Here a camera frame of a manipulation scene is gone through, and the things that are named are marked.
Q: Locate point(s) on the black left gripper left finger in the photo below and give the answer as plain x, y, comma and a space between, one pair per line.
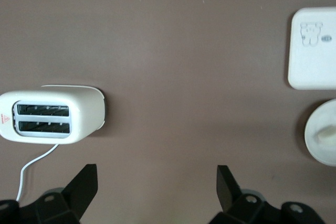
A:
78, 192

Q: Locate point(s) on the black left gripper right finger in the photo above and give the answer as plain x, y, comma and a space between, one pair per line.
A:
231, 195

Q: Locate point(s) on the small white bun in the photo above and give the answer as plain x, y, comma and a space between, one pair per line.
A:
326, 134

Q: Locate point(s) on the round white plate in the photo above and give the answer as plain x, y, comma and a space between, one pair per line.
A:
319, 142

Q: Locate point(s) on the white tray with bear drawing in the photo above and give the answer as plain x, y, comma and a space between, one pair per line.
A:
313, 51

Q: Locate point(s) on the white two-slot toaster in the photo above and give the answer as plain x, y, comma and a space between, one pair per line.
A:
52, 115

